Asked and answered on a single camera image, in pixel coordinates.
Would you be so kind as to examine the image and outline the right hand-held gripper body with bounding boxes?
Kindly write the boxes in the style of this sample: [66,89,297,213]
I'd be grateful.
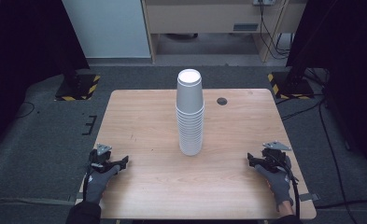
[260,140,293,174]

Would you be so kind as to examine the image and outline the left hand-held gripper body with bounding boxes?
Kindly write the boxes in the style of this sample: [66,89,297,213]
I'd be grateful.
[88,142,114,173]

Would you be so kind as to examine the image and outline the stack of white paper cups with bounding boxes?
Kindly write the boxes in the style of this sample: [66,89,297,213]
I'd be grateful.
[175,68,205,157]

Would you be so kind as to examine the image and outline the person's right hand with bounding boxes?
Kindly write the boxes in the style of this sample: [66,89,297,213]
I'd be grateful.
[253,163,295,213]

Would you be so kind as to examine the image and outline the grey tape strip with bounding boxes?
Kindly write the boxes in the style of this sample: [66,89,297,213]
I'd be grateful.
[298,192,321,203]

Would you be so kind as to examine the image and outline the black stand with striped base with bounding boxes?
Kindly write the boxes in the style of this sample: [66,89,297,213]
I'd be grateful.
[54,55,102,103]
[266,0,341,101]

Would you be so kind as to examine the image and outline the dark curtain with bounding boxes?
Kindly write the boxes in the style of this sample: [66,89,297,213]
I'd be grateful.
[0,0,91,160]
[285,0,367,180]

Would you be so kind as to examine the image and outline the white panel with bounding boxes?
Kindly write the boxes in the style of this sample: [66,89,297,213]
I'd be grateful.
[61,0,152,60]

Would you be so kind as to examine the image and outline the blue-grey desk label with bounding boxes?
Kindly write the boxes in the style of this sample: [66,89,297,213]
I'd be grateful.
[233,22,260,33]

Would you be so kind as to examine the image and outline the beige desk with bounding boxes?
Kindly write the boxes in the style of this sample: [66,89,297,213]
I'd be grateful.
[141,0,308,63]

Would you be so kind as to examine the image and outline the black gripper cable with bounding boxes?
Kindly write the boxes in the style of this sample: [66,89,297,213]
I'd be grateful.
[82,169,94,202]
[271,153,301,218]

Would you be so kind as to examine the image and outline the black floor cable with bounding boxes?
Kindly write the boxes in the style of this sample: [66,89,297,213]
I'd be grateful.
[314,199,367,210]
[279,92,326,121]
[15,101,36,119]
[318,99,357,224]

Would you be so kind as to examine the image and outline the black hanging cable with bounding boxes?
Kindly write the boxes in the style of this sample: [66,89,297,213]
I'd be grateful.
[259,4,292,61]

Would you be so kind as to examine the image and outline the yellowish hanging cable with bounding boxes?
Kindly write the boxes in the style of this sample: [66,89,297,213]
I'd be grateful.
[269,0,289,48]

